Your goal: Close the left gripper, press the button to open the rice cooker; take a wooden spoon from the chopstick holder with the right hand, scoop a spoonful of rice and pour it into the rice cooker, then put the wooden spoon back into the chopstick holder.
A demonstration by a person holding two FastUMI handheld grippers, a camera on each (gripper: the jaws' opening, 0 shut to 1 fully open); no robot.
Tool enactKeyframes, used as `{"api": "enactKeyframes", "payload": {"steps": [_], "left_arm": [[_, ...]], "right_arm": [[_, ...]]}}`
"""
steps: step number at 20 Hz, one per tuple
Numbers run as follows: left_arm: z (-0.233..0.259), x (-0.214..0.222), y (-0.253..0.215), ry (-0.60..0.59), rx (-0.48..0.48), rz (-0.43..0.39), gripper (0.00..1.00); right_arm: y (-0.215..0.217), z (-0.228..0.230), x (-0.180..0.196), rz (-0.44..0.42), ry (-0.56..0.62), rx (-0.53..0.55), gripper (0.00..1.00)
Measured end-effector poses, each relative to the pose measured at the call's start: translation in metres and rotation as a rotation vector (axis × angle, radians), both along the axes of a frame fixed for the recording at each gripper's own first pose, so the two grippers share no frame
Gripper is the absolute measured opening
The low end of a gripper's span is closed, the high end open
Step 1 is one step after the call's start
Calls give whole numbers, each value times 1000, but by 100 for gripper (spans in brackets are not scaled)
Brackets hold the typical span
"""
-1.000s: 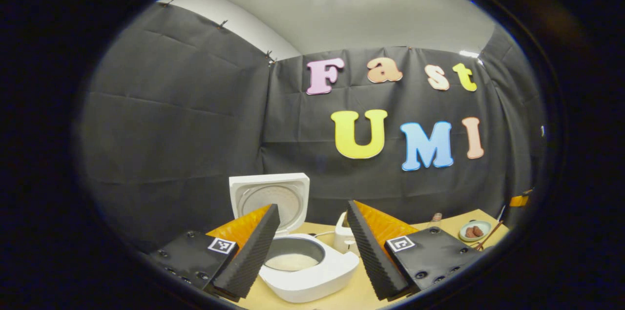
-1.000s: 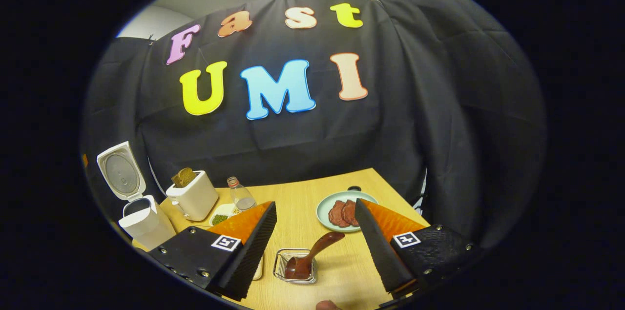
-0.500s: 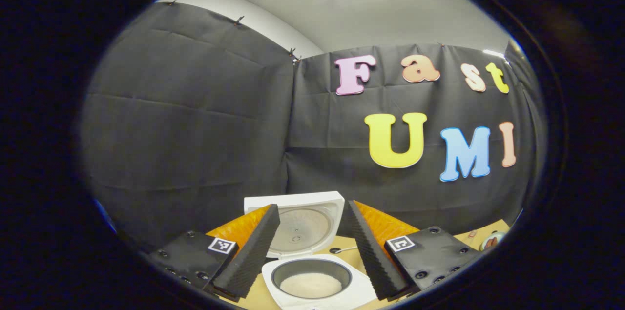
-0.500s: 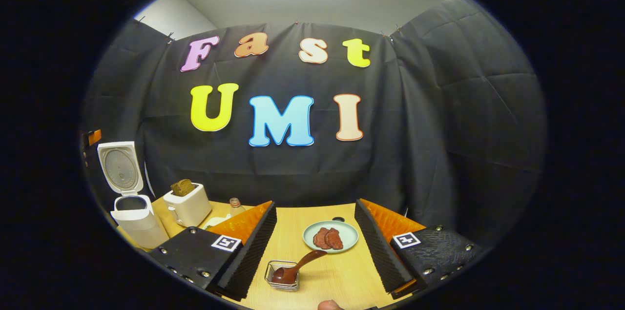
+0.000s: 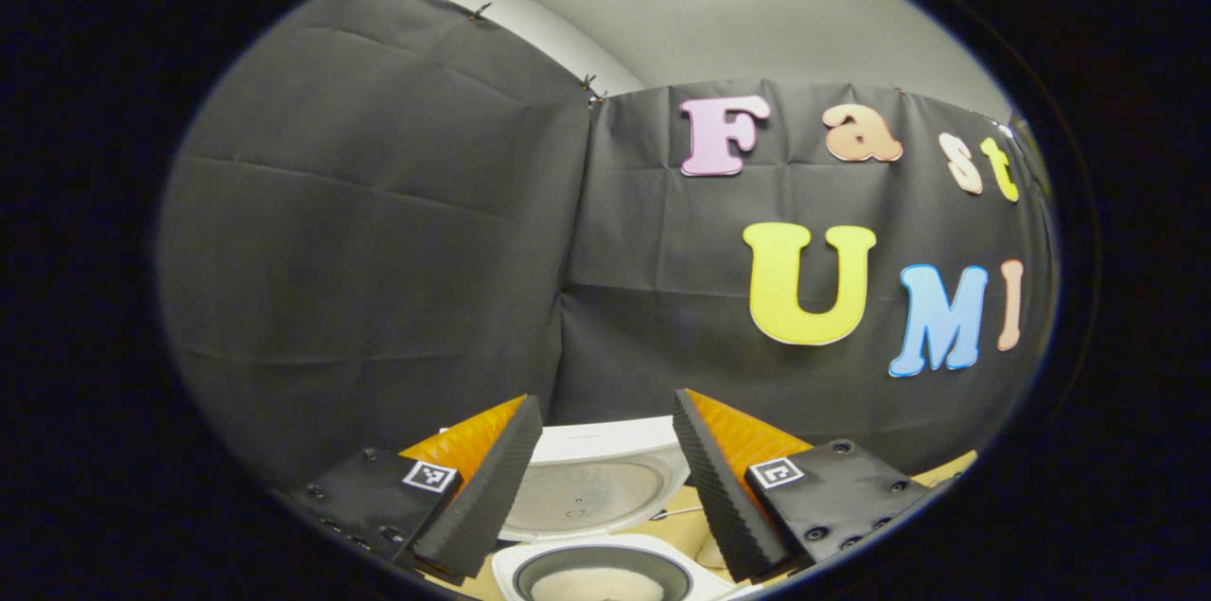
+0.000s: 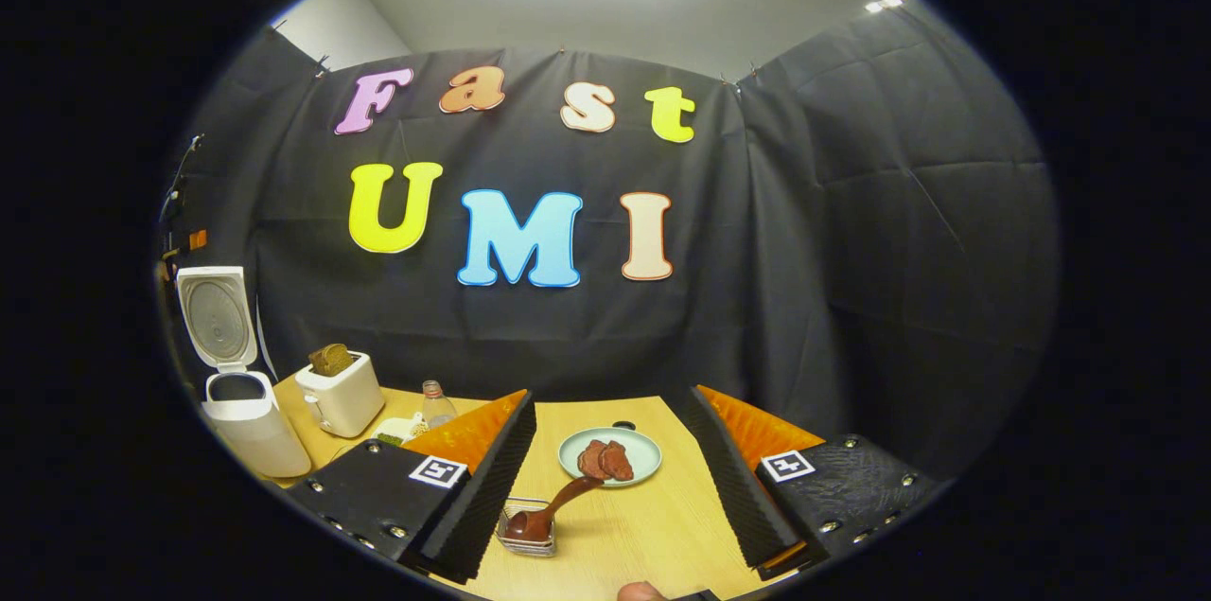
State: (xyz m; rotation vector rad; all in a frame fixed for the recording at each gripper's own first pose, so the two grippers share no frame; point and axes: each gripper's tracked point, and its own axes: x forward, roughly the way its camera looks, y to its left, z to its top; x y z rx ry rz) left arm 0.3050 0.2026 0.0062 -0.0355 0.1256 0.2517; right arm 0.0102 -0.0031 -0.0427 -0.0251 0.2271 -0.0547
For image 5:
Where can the white rice cooker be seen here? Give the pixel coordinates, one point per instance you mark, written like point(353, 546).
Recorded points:
point(587, 487)

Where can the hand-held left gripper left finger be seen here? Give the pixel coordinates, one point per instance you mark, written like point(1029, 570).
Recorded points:
point(482, 497)

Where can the black binder clip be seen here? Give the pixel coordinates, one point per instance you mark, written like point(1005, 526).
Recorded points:
point(592, 91)
point(479, 11)

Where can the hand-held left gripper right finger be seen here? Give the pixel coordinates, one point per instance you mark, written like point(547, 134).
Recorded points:
point(719, 487)

